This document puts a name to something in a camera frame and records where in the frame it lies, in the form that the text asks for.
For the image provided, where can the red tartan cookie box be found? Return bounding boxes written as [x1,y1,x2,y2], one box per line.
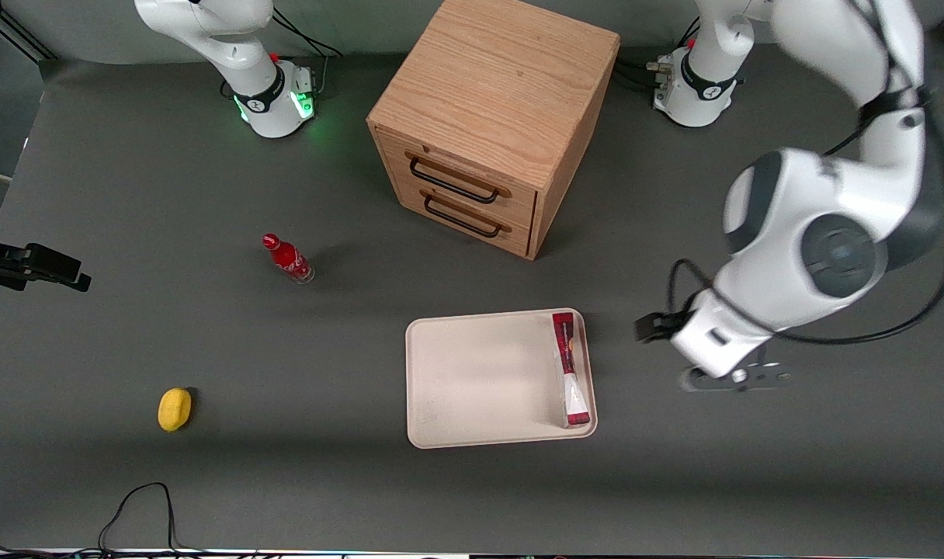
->
[551,311,594,429]

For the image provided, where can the cream plastic tray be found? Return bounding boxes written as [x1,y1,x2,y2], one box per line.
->
[404,307,599,450]

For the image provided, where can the wooden drawer front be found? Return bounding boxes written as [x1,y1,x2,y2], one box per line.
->
[394,175,533,258]
[377,129,538,228]

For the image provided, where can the yellow lemon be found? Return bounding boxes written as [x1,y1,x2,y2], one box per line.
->
[158,387,193,432]

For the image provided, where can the red cola bottle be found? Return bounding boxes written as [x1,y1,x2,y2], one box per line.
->
[262,232,316,285]

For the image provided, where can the dark grey table mat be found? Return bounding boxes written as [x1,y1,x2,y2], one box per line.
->
[0,31,944,554]

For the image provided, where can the wooden drawer cabinet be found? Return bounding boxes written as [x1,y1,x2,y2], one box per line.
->
[366,0,621,261]

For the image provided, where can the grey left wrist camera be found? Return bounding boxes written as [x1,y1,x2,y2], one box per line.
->
[678,362,789,394]

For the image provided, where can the black drawer handle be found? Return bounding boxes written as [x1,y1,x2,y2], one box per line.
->
[422,190,512,238]
[404,151,512,205]

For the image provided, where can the aluminium frame bar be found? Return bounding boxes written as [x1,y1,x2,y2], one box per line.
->
[0,14,55,64]

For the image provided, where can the black cable loop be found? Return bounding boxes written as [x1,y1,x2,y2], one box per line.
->
[99,482,180,554]

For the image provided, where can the black left arm base cables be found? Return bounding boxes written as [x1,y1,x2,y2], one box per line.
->
[615,19,703,83]

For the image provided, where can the black arm base cables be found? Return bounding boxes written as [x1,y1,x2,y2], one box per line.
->
[615,19,703,83]
[272,6,345,61]

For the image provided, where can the black right arm base cables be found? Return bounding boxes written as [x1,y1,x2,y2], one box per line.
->
[272,6,345,61]

